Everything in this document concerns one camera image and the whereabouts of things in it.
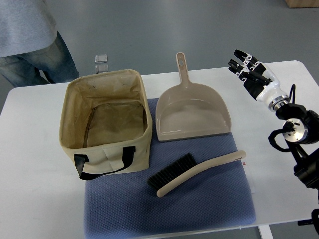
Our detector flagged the person in grey sweater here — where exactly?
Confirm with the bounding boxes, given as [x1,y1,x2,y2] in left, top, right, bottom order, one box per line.
[0,0,79,87]

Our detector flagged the silver floor socket upper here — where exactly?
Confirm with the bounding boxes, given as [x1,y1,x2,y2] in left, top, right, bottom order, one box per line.
[95,54,108,64]

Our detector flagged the beige hand broom black bristles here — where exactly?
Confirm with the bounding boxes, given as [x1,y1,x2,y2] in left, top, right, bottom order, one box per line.
[147,150,246,198]

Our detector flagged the yellow canvas bag black handle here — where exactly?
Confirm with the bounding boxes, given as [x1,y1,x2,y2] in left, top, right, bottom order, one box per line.
[59,70,153,180]

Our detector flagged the silver floor socket lower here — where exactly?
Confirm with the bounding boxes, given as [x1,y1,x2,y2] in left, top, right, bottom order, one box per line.
[95,64,108,74]

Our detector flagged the blue quilted mat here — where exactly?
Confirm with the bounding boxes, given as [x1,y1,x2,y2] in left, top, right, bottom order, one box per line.
[83,98,257,239]

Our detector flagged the beige plastic dustpan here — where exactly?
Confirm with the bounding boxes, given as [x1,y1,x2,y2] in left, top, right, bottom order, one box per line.
[156,52,232,141]

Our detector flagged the white table leg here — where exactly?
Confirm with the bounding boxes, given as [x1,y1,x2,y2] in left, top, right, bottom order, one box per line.
[258,225,273,239]

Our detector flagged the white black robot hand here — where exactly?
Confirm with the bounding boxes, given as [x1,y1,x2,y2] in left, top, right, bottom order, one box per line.
[228,49,290,112]

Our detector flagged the silver floor socket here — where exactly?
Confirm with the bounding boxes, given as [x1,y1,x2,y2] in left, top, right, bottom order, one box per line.
[95,54,108,64]
[95,64,108,74]

